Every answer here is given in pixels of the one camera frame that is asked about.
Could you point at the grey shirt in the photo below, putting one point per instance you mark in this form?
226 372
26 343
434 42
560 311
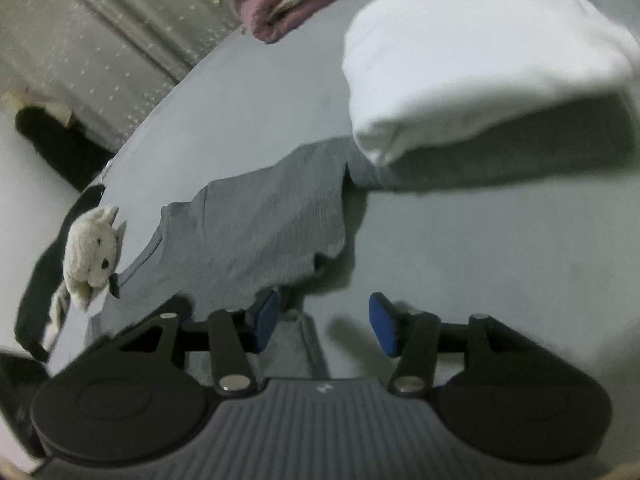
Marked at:
250 220

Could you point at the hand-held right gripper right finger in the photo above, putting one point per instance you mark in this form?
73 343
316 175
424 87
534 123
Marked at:
382 322

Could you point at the grey bed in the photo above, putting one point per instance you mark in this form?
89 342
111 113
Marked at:
475 260

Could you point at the folded dark grey garment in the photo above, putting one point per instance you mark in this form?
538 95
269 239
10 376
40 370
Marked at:
500 160

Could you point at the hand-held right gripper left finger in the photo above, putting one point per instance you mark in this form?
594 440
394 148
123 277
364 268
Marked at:
265 320

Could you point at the black hanging garment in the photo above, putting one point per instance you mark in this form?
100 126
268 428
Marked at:
60 145

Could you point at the cream cloth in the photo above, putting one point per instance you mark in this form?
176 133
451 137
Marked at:
57 315

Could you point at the beige hanging garment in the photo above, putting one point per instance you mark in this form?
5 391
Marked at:
55 110

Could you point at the folded white garment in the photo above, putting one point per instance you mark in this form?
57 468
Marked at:
475 60

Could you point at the grey star-print curtain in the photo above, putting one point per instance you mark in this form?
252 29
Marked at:
100 35

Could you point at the white plush dog toy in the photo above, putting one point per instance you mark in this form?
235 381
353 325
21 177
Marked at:
92 250

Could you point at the folded pink quilt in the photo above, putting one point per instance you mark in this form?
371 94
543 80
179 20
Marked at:
260 5

